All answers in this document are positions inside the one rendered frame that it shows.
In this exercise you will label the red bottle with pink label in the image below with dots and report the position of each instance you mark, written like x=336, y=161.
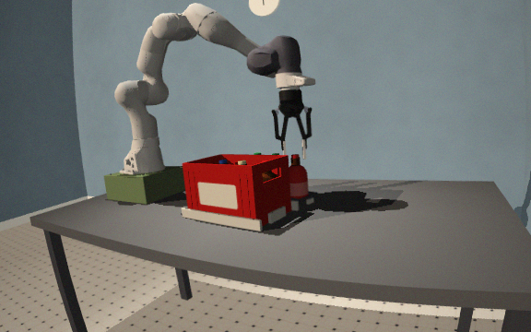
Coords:
x=297, y=178

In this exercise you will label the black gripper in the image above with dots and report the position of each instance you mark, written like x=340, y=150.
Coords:
x=290, y=104

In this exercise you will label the brown bottle with red cap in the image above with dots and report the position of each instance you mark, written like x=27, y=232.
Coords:
x=268, y=176

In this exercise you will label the red crate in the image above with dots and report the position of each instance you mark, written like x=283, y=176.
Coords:
x=239, y=190

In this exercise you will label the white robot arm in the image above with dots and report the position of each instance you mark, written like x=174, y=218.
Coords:
x=281, y=55

